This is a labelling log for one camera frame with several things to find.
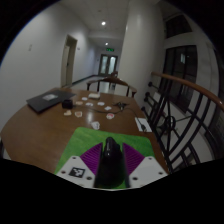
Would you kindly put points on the white notepad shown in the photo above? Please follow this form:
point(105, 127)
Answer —
point(146, 126)

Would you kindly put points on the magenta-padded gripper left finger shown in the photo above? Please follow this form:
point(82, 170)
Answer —
point(71, 166)

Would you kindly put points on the wooden armchair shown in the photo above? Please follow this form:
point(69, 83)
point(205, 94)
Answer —
point(111, 80)

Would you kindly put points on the black computer mouse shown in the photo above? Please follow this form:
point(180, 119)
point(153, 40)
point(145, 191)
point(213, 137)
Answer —
point(110, 163)

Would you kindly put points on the open side doorway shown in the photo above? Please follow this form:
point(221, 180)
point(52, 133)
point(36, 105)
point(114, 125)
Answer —
point(69, 61)

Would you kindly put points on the dark framed window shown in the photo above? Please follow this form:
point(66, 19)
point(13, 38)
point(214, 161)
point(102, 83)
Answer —
point(180, 76)

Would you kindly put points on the green printed mouse pad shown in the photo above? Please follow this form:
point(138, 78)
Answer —
point(86, 137)

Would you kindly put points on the black pen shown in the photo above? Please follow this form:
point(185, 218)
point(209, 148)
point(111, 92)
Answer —
point(141, 124)

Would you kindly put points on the small pale token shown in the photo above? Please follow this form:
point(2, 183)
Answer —
point(78, 103)
point(67, 113)
point(110, 116)
point(89, 104)
point(108, 108)
point(101, 103)
point(78, 114)
point(95, 125)

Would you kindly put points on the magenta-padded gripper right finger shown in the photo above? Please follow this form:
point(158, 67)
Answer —
point(148, 168)

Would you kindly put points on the glass double door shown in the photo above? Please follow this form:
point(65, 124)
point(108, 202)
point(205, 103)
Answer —
point(108, 65)

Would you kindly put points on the black closed laptop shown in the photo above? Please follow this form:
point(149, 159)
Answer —
point(46, 100)

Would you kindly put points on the recessed ceiling lights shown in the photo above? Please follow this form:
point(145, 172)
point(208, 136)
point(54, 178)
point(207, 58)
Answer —
point(103, 23)

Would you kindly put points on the green exit sign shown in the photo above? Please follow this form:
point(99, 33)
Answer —
point(110, 49)

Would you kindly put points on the dark transom window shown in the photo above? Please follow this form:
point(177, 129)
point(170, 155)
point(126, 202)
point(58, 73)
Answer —
point(178, 26)

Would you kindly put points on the black railing with wooden handrail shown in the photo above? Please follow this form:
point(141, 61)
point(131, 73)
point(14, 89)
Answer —
point(186, 83)

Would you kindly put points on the small black box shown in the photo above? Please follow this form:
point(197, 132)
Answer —
point(67, 104)

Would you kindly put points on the small white box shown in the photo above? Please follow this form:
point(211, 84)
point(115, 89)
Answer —
point(94, 95)

